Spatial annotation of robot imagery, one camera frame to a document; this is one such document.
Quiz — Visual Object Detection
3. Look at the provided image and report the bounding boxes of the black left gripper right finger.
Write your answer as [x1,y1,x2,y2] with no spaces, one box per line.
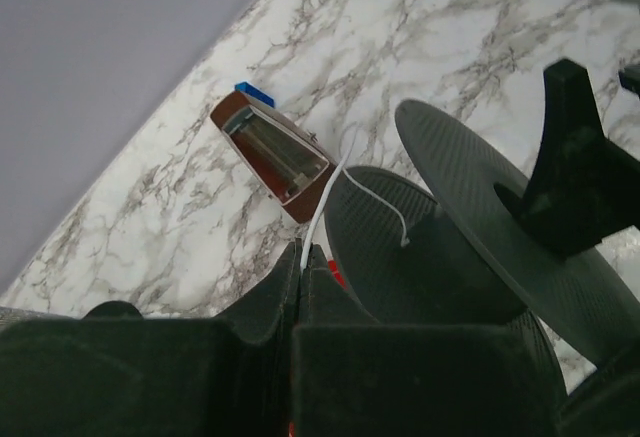
[291,247,561,436]

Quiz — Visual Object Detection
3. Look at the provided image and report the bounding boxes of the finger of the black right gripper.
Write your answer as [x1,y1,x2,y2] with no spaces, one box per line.
[519,58,639,257]

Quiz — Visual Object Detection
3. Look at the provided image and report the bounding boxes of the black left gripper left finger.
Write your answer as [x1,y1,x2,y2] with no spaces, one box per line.
[1,241,302,436]

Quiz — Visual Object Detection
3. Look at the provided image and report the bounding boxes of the black perforated cable spool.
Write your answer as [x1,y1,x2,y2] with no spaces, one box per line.
[325,100,639,366]

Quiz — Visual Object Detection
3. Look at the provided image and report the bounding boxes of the thin white cable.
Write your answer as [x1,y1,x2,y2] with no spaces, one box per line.
[300,124,412,271]

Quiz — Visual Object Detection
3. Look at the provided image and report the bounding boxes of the red plastic bin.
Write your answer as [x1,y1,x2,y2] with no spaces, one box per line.
[328,260,347,289]

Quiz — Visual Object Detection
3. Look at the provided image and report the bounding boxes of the brown wooden metronome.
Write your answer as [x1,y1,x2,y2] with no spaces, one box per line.
[210,90,336,224]

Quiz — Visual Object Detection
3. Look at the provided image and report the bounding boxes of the blue small block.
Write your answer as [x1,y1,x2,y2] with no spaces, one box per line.
[234,81,275,108]

